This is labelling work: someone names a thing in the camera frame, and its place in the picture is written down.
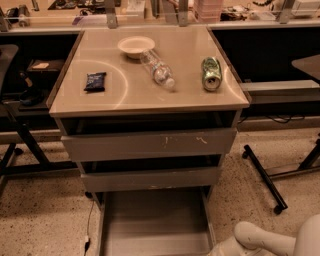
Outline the white paper bowl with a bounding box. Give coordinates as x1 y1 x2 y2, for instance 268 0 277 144
118 36 155 59

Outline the pink stacked bin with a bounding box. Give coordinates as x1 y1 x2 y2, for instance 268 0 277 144
193 0 223 23

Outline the black cable on floor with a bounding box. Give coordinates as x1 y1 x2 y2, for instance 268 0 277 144
83 199 96 256

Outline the clear plastic water bottle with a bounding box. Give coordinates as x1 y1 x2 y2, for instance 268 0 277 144
140 50 175 91

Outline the grey drawer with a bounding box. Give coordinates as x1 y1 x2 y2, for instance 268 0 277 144
81 167 221 192
96 187 216 256
61 128 236 162

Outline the black box on shelf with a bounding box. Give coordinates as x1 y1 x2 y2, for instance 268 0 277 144
27 59 64 79

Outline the grey top drawer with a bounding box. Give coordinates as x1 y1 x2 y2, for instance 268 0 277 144
61 128 236 162

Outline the black chair frame left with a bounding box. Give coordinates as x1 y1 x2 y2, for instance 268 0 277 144
0 44 79 198

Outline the grey middle drawer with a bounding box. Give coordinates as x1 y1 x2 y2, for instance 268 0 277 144
81 167 221 192

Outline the grey bottom drawer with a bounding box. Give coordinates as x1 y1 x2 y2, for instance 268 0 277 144
96 187 216 256

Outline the black wheeled stand base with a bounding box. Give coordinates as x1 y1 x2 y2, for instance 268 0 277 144
242 138 320 215

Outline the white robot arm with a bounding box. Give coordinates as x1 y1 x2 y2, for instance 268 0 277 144
207 214 320 256

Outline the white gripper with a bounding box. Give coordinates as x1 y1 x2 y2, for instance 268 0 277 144
207 236 246 256

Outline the dark blue snack packet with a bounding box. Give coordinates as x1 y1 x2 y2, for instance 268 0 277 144
84 72 107 92

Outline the green soda can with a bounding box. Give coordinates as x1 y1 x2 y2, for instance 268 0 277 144
201 57 222 92

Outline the grey drawer cabinet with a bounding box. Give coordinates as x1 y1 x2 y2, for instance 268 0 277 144
45 25 252 211

